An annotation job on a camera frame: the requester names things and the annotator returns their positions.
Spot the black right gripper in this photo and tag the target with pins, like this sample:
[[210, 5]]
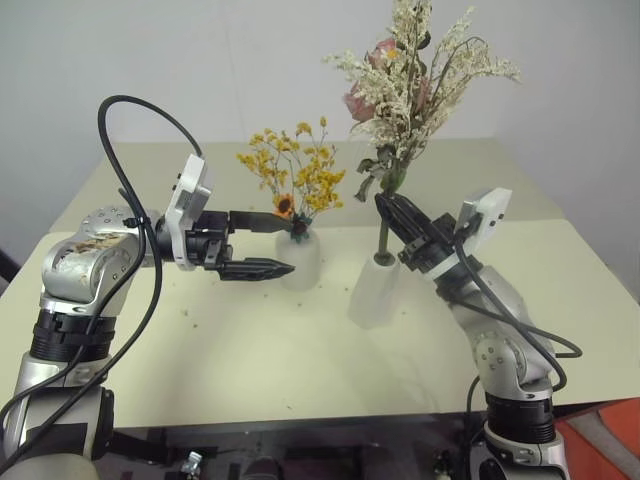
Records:
[[430, 245]]

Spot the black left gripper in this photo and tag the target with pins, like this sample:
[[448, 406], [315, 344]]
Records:
[[207, 240]]

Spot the yellow dried flower bouquet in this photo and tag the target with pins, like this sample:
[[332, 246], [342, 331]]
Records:
[[310, 175]]

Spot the white pink dried flower bouquet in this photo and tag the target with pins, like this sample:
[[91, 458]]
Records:
[[405, 95]]

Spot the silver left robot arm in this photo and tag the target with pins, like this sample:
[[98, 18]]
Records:
[[75, 260]]

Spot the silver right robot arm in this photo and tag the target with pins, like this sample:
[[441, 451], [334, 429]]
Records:
[[505, 350]]

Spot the round white vase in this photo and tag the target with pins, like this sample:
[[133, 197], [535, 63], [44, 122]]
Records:
[[300, 262]]

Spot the tall white vase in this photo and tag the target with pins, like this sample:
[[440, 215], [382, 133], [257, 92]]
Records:
[[372, 295]]

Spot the small silver metal fitting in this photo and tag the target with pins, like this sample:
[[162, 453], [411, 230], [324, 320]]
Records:
[[192, 465]]

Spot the dark furniture piece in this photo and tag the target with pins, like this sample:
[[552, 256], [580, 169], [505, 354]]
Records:
[[7, 272]]

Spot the orange red box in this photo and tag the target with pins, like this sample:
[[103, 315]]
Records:
[[605, 440]]

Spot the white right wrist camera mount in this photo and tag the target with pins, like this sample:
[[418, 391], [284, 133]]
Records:
[[487, 215]]

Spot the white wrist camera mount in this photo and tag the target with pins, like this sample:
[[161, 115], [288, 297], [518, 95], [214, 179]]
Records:
[[487, 215], [192, 185]]

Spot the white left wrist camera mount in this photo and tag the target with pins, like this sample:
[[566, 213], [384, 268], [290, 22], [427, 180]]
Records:
[[192, 185]]

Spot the dark frame under table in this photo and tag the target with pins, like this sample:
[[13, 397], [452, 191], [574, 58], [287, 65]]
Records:
[[325, 445]]

